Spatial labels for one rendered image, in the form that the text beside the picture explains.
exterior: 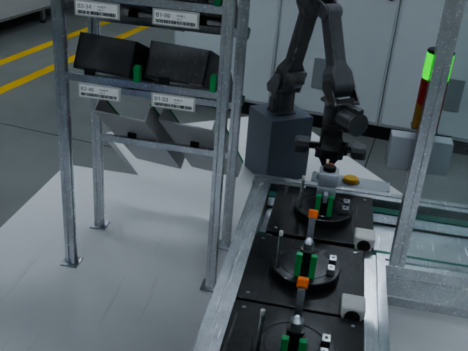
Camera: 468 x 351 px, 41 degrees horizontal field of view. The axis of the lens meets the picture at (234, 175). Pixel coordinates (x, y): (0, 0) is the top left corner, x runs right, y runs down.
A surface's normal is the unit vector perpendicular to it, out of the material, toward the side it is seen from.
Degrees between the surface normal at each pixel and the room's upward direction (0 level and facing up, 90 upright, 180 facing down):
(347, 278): 0
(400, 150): 90
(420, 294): 90
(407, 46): 90
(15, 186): 0
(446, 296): 90
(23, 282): 0
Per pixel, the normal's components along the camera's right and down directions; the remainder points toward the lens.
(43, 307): 0.07, -0.89
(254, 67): -0.32, 0.40
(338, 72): 0.41, -0.15
